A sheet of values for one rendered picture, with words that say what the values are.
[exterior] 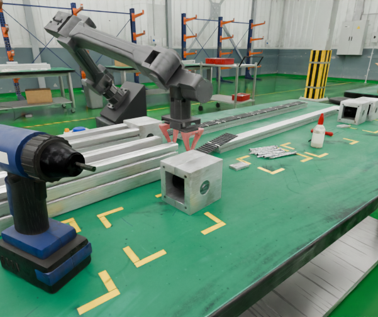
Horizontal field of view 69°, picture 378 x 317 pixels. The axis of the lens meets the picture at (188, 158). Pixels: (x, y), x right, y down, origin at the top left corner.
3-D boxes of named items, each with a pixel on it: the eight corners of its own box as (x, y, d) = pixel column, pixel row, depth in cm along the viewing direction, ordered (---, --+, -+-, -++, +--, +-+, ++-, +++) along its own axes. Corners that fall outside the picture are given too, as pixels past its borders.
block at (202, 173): (185, 182, 69) (185, 146, 66) (221, 198, 62) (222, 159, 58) (155, 195, 63) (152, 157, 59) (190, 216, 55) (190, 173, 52)
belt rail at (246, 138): (333, 111, 151) (334, 105, 149) (341, 112, 148) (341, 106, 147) (211, 150, 92) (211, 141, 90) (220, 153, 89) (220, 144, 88)
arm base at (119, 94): (123, 89, 137) (108, 107, 136) (111, 78, 132) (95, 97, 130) (131, 91, 130) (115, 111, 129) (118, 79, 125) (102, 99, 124)
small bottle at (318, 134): (324, 147, 94) (331, 113, 90) (317, 149, 93) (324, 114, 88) (314, 144, 97) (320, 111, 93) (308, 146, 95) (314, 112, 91)
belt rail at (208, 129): (300, 106, 164) (301, 101, 163) (307, 107, 161) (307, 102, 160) (175, 137, 105) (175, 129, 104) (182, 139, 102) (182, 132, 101)
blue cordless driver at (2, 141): (39, 238, 49) (10, 117, 40) (129, 277, 40) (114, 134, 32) (-5, 266, 42) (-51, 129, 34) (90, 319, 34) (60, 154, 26)
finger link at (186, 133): (185, 159, 73) (185, 125, 70) (169, 152, 78) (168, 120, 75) (204, 153, 77) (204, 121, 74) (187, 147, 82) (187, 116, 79)
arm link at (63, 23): (53, -3, 85) (31, 21, 83) (86, 17, 83) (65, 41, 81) (103, 73, 128) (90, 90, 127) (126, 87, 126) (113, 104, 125)
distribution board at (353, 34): (333, 80, 1084) (345, 16, 1001) (368, 83, 987) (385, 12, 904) (329, 80, 1069) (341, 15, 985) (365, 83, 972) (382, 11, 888)
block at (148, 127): (143, 140, 102) (142, 114, 98) (163, 148, 93) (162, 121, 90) (121, 145, 96) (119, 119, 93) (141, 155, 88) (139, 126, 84)
